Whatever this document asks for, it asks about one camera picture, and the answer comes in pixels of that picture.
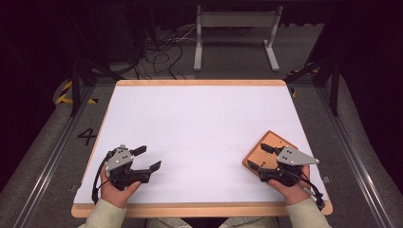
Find person's leg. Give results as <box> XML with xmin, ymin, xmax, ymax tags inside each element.
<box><xmin>218</xmin><ymin>216</ymin><xmax>280</xmax><ymax>228</ymax></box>
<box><xmin>145</xmin><ymin>218</ymin><xmax>193</xmax><ymax>228</ymax></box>

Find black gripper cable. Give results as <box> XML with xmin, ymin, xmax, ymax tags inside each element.
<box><xmin>90</xmin><ymin>151</ymin><xmax>114</xmax><ymax>205</ymax></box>
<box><xmin>280</xmin><ymin>169</ymin><xmax>326</xmax><ymax>211</ymax></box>

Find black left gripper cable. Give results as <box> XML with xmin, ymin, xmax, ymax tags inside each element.
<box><xmin>90</xmin><ymin>151</ymin><xmax>114</xmax><ymax>205</ymax></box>

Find person's left hand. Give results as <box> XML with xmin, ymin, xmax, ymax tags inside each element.
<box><xmin>100</xmin><ymin>167</ymin><xmax>143</xmax><ymax>209</ymax></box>

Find wooden picture frame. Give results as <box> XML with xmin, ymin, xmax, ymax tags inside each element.
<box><xmin>241</xmin><ymin>129</ymin><xmax>299</xmax><ymax>177</ymax></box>

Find person's right hand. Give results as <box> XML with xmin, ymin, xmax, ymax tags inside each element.
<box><xmin>267</xmin><ymin>164</ymin><xmax>314</xmax><ymax>206</ymax></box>

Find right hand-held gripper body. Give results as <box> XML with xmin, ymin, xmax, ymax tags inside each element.
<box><xmin>258</xmin><ymin>144</ymin><xmax>320</xmax><ymax>187</ymax></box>

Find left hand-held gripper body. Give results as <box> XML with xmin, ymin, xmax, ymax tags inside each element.
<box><xmin>105</xmin><ymin>143</ymin><xmax>153</xmax><ymax>191</ymax></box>

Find aluminium floor rail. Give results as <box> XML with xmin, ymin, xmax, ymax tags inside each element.
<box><xmin>11</xmin><ymin>85</ymin><xmax>97</xmax><ymax>228</ymax></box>
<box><xmin>317</xmin><ymin>85</ymin><xmax>397</xmax><ymax>228</ymax></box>

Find grey metal stand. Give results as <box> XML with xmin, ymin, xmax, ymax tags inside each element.
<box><xmin>193</xmin><ymin>4</ymin><xmax>284</xmax><ymax>72</ymax></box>

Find person's right leg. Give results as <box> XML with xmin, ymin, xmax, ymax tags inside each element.
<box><xmin>218</xmin><ymin>216</ymin><xmax>280</xmax><ymax>228</ymax></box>

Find person's left leg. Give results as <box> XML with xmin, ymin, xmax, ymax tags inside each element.
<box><xmin>145</xmin><ymin>218</ymin><xmax>193</xmax><ymax>228</ymax></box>

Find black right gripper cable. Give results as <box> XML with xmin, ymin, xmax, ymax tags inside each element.
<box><xmin>280</xmin><ymin>169</ymin><xmax>326</xmax><ymax>211</ymax></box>

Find tangle of black floor cables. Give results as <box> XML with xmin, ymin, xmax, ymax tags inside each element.
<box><xmin>134</xmin><ymin>23</ymin><xmax>198</xmax><ymax>81</ymax></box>

